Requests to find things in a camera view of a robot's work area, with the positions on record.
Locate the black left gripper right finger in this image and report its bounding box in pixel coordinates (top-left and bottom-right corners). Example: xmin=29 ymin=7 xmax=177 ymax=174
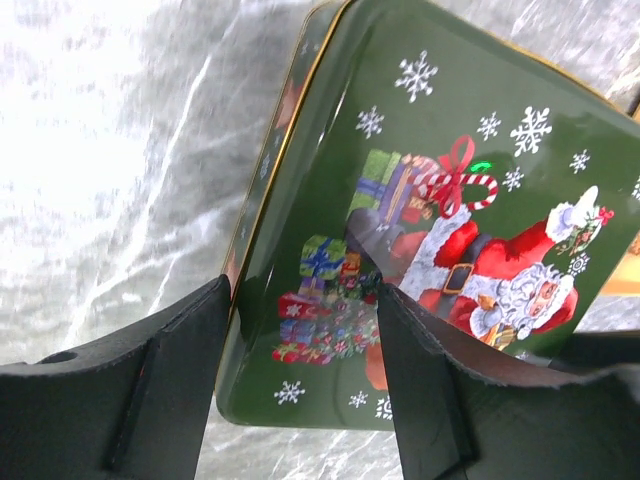
xmin=378 ymin=284 xmax=639 ymax=479

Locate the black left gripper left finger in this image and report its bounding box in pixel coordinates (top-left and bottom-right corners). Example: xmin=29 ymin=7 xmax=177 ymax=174
xmin=1 ymin=276 xmax=230 ymax=479

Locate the green cookie tin box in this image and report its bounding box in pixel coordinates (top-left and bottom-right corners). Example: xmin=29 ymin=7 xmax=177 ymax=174
xmin=214 ymin=0 xmax=351 ymax=401

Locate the gold cookie tray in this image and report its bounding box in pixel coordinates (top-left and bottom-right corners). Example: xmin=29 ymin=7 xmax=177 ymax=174
xmin=600 ymin=235 xmax=640 ymax=297

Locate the gold tin lid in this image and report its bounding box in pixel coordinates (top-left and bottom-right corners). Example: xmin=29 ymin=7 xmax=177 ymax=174
xmin=216 ymin=1 xmax=639 ymax=430

